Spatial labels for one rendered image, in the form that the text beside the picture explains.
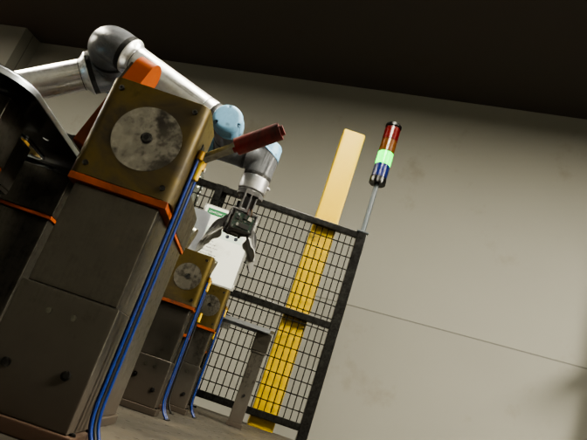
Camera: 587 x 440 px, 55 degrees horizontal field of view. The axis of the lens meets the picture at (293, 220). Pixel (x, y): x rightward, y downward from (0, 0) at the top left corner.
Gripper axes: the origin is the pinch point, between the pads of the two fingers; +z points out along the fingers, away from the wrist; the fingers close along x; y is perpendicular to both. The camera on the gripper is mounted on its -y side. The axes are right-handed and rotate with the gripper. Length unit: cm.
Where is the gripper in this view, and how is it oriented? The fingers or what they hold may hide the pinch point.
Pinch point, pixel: (222, 264)
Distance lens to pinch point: 146.6
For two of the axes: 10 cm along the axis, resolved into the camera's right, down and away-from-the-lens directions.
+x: 9.0, 3.9, 1.8
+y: 2.7, -1.8, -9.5
